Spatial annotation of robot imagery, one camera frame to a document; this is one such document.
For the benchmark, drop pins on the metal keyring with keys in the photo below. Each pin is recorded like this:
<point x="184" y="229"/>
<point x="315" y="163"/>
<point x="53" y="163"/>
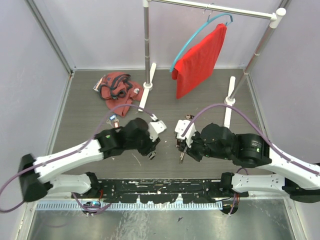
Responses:
<point x="181" y="155"/>

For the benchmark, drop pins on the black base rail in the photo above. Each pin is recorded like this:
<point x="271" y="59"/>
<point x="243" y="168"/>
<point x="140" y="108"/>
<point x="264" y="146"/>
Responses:
<point x="160" y="191"/>

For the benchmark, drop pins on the red cloth on hanger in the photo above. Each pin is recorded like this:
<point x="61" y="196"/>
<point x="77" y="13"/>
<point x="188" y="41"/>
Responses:
<point x="198" y="63"/>

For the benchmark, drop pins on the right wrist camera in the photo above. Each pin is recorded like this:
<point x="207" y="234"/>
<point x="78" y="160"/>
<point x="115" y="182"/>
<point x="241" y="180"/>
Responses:
<point x="185" y="130"/>

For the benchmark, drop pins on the red tag key left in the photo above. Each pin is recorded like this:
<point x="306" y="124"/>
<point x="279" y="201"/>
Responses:
<point x="116" y="124"/>

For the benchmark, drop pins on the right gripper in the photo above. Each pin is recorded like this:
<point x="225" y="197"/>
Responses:
<point x="190" y="151"/>

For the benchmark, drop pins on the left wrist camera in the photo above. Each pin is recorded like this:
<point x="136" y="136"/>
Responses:
<point x="155" y="128"/>

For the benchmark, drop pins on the brown tag key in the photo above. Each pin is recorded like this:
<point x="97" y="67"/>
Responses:
<point x="189" y="116"/>

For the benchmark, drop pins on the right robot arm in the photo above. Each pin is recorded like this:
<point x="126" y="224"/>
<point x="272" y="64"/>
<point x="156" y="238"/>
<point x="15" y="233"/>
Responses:
<point x="289" y="175"/>

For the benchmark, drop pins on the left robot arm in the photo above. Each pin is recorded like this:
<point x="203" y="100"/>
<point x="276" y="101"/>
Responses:
<point x="46" y="174"/>

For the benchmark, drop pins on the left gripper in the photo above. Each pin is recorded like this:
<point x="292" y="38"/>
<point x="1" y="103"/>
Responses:
<point x="151" y="146"/>

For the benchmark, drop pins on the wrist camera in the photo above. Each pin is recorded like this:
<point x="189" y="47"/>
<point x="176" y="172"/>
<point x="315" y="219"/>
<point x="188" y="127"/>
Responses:
<point x="155" y="128"/>
<point x="185" y="130"/>

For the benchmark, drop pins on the crumpled maroon shirt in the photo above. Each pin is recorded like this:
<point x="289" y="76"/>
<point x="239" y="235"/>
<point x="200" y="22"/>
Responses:
<point x="116" y="88"/>

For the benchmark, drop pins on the teal clothes hanger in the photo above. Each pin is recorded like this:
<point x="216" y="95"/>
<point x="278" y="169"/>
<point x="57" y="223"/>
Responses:
<point x="208" y="21"/>

